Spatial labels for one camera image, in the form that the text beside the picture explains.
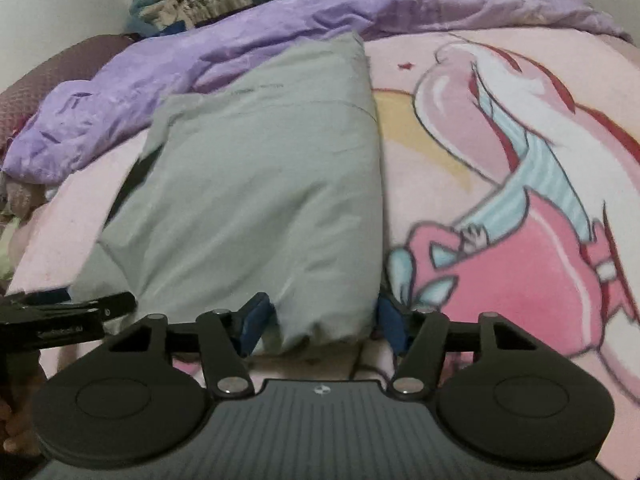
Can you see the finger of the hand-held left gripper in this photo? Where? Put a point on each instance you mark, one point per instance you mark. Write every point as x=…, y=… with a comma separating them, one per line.
x=112, y=305

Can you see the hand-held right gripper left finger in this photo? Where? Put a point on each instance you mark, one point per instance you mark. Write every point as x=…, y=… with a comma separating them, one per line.
x=252, y=326

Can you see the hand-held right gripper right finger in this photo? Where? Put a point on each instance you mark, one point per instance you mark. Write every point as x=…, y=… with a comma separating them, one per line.
x=392, y=328

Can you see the grey and black shirt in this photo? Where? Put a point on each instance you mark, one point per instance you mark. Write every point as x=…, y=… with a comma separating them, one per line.
x=260, y=185

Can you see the person's left hand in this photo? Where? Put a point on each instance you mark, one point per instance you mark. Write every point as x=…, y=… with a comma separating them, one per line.
x=17, y=435

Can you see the crumpled pale cloth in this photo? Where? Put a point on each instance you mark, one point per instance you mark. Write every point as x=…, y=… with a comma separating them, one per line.
x=20, y=215

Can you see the pink printed blanket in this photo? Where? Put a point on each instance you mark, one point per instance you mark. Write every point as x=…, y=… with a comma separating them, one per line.
x=500, y=170

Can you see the purple duvet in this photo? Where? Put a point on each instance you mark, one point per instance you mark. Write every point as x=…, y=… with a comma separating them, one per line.
x=150, y=80

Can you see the brown pillow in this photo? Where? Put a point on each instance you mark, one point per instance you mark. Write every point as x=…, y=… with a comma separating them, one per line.
x=45, y=80

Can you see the blue and beige cloth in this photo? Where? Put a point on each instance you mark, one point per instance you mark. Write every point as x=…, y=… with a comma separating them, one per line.
x=155, y=15

